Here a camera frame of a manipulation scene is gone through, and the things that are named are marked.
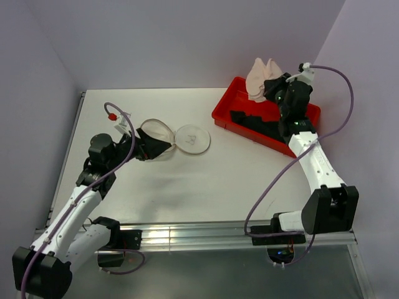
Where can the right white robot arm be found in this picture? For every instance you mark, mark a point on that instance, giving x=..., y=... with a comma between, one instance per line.
x=332, y=203

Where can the beige pink bra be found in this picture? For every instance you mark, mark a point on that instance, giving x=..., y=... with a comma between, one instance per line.
x=259, y=73

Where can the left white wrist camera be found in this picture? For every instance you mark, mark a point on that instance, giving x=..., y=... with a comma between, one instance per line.
x=120, y=123

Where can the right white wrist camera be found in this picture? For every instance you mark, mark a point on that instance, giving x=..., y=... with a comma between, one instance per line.
x=306, y=74

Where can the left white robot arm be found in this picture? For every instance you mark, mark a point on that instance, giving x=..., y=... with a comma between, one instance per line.
x=45, y=269

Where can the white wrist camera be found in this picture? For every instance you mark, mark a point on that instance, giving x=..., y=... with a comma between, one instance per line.
x=120, y=123
x=306, y=74

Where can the black bra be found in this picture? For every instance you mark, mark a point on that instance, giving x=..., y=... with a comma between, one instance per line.
x=257, y=124

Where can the red plastic bin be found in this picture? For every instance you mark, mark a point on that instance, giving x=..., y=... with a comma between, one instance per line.
x=236, y=98

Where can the white mesh laundry bag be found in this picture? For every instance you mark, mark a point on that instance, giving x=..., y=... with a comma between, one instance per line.
x=190, y=140

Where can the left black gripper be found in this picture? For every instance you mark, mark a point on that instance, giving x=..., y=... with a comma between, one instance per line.
x=148, y=147

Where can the aluminium mounting rail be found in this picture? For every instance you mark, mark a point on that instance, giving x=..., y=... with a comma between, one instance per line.
x=227, y=235

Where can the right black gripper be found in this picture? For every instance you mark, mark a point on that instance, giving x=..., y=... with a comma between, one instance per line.
x=272, y=85

